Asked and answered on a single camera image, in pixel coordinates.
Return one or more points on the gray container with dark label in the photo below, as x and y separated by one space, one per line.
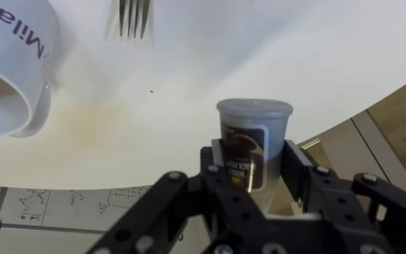
271 131

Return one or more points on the white mug with purple print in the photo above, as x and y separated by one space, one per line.
10 60

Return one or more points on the whiteboard with drawings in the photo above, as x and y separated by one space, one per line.
71 206

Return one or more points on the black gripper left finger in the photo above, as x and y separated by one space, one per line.
189 220

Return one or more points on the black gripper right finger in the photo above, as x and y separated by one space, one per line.
367 215

